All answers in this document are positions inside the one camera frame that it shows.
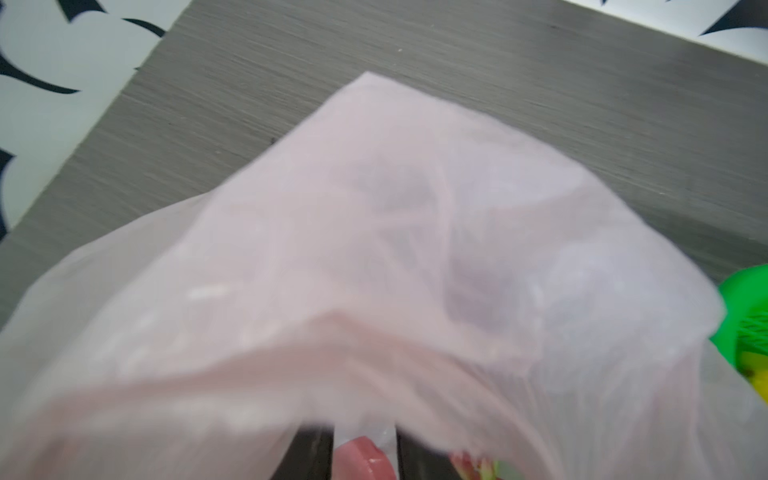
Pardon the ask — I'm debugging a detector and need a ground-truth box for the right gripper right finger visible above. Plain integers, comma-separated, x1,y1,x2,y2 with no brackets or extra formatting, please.
396,429,460,480

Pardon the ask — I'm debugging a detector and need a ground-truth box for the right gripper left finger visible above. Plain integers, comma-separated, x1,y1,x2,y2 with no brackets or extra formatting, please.
271,427,334,480

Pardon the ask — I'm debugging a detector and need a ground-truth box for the pink knotted plastic bag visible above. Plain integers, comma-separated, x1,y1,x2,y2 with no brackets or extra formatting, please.
1,73,767,479

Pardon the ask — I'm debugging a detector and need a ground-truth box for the yellow banana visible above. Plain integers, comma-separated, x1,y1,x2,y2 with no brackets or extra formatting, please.
738,351,768,402

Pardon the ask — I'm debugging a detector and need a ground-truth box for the green plastic basket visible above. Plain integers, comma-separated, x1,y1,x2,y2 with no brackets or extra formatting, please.
710,264,767,368

